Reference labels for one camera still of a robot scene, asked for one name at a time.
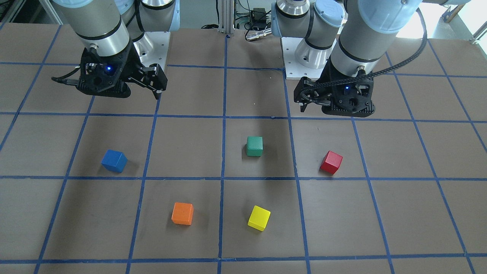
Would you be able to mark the yellow wooden block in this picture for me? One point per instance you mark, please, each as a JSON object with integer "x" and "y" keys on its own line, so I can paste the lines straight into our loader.
{"x": 259, "y": 218}

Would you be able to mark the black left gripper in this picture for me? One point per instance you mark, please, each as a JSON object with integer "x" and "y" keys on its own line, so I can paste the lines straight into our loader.
{"x": 326, "y": 79}

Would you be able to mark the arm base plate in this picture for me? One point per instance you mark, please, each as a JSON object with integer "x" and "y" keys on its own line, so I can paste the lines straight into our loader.
{"x": 301, "y": 60}
{"x": 158, "y": 49}

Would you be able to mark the blue wooden block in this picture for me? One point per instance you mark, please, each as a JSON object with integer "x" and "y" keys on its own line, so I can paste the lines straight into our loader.
{"x": 114, "y": 161}

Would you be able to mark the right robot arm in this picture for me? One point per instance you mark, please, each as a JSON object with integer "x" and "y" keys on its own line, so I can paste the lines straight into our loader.
{"x": 115, "y": 37}

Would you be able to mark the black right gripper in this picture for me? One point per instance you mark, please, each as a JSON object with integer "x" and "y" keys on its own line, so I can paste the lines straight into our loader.
{"x": 132, "y": 63}

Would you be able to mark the red wooden block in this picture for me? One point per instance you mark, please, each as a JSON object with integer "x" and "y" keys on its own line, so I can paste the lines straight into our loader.
{"x": 331, "y": 162}

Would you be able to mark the orange wooden block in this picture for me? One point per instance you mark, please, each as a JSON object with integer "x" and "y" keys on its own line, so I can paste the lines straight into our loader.
{"x": 182, "y": 213}

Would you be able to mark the black power adapter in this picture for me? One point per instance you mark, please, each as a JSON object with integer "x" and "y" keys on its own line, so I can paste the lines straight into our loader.
{"x": 258, "y": 19}

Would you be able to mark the green wooden block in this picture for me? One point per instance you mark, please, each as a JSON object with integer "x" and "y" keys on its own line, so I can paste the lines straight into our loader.
{"x": 254, "y": 146}

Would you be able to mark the aluminium frame post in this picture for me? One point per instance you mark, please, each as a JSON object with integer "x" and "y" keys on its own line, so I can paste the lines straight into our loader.
{"x": 226, "y": 16}

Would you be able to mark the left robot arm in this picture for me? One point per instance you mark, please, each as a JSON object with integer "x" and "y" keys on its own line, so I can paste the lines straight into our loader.
{"x": 356, "y": 34}

